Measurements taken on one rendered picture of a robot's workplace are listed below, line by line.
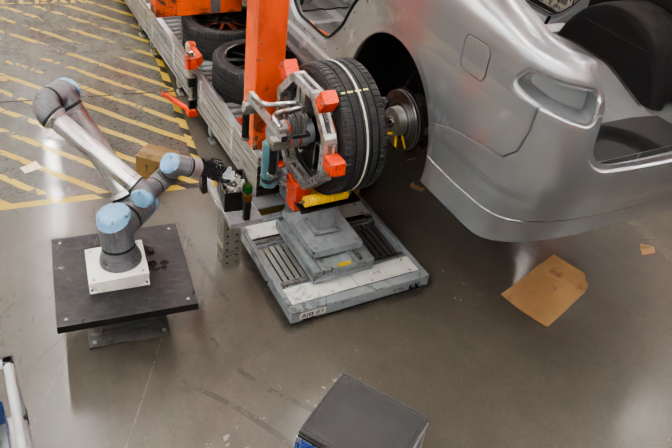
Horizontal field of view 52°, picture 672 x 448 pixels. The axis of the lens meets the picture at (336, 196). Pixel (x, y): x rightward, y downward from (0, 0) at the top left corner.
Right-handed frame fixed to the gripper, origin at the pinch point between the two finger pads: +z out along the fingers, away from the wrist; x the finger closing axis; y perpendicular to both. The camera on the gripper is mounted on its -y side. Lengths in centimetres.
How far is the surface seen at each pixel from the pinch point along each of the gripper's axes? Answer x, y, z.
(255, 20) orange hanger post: 48, 64, 6
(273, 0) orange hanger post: 44, 77, 7
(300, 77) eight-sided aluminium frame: 10, 54, 16
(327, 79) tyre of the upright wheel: -3, 61, 20
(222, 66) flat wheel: 150, 8, 64
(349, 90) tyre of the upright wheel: -12, 62, 27
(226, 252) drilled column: 16, -52, 30
